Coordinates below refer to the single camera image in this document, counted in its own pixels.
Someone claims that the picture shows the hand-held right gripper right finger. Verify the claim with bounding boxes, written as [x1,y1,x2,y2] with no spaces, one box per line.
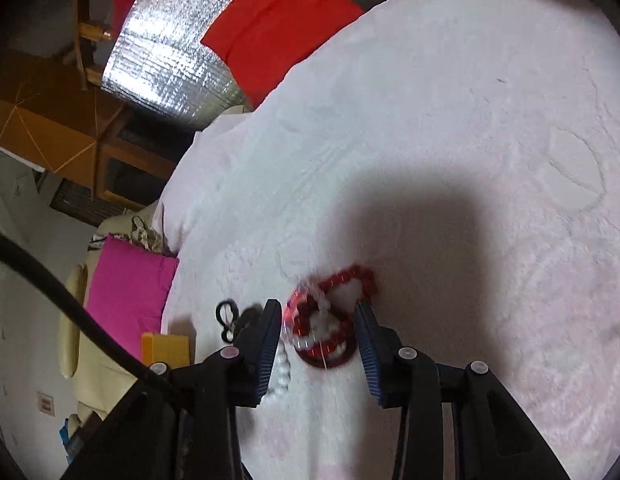
[354,302,573,480]

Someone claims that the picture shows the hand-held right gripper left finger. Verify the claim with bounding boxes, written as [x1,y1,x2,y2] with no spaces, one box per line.
[60,299,283,480]

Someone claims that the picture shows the white bead bracelet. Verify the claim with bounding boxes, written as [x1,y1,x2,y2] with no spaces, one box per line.
[265,341,293,402]

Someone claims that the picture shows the black fuzzy scrunchie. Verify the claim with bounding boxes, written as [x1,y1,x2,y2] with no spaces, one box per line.
[238,306,265,331]

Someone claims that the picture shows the black bow hair tie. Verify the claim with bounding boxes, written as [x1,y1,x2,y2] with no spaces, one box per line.
[216,300,241,343]

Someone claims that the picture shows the red bead bracelet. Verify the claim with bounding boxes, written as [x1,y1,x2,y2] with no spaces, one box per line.
[290,264,379,358]

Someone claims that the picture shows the orange box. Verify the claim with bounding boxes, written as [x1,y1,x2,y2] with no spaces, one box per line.
[141,331,191,367]

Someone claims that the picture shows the pink pillow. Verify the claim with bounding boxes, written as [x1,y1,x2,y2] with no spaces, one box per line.
[85,236,179,346]

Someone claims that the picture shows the patterned cloth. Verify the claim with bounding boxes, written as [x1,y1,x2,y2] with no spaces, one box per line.
[92,216,165,256]

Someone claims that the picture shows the cream sofa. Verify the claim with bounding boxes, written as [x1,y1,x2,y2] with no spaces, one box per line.
[60,200,165,421]

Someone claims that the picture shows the white blanket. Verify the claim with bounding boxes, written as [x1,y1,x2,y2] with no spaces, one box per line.
[160,0,620,480]

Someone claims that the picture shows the silver foil panel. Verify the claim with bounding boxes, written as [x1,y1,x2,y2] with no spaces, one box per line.
[101,0,405,133]

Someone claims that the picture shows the wooden cabinet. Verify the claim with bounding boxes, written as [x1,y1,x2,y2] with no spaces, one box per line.
[0,67,178,211]

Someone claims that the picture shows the red pillow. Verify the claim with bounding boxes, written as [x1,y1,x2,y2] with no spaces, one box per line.
[201,0,367,110]

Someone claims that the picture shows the wooden railing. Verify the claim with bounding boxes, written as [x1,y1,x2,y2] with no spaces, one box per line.
[72,0,116,91]

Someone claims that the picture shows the black cable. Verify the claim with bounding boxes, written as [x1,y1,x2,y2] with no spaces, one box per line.
[0,230,181,396]

